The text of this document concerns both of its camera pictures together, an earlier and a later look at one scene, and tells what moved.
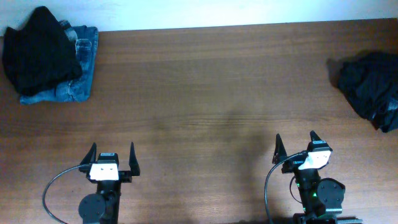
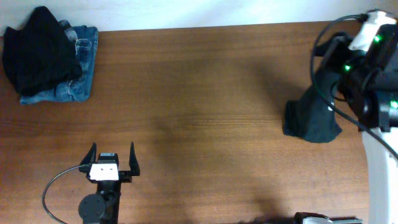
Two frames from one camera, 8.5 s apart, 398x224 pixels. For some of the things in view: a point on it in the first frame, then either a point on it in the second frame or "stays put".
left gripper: x=127 y=177 stays put
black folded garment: x=40 y=55 stays put
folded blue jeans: x=84 y=39 stays put
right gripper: x=280 y=152 → x=340 y=48
